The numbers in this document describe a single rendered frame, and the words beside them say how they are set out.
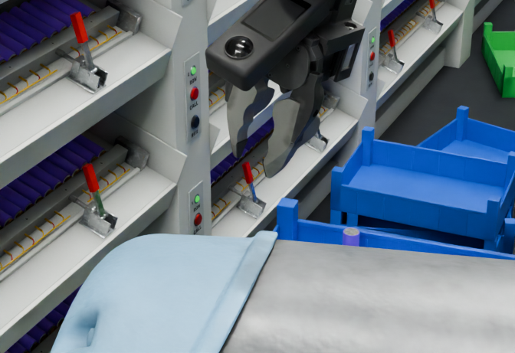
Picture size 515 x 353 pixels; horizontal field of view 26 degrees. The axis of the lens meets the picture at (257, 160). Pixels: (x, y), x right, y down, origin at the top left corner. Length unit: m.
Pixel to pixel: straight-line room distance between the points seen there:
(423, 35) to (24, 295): 1.51
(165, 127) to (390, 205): 0.60
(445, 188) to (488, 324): 1.85
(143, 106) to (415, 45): 1.14
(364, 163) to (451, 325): 1.91
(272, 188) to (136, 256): 1.64
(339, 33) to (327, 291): 0.73
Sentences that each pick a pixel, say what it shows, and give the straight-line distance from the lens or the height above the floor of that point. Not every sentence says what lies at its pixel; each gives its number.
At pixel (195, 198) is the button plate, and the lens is 1.60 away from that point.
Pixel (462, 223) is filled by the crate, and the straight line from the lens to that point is 1.97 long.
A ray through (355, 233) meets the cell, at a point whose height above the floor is 0.47.
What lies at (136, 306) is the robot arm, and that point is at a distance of 0.27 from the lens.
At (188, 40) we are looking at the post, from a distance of 1.50.
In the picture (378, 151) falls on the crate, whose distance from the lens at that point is 2.17.
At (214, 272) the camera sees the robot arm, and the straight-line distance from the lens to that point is 0.28.
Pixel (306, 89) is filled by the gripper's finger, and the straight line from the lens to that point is 0.97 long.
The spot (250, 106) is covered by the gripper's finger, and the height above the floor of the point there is 0.66.
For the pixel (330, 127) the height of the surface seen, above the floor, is 0.16.
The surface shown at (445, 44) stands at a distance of 2.86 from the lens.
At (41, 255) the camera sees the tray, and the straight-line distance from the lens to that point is 1.38.
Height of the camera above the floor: 1.09
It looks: 27 degrees down
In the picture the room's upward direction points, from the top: straight up
